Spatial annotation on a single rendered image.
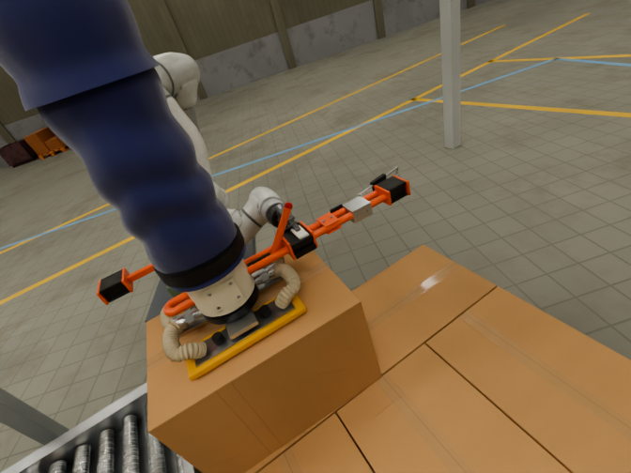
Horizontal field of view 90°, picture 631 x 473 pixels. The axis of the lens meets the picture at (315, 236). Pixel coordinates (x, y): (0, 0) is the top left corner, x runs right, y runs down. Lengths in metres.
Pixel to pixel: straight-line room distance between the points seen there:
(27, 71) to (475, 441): 1.27
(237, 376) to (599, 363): 1.06
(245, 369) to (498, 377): 0.79
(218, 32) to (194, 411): 13.59
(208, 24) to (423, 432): 13.76
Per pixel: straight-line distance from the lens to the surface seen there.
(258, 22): 14.01
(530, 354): 1.29
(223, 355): 0.89
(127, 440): 1.54
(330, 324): 0.88
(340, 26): 14.43
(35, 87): 0.68
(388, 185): 1.03
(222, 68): 14.07
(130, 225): 0.74
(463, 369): 1.23
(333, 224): 0.94
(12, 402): 1.79
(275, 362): 0.88
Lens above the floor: 1.60
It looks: 35 degrees down
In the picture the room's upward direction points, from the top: 19 degrees counter-clockwise
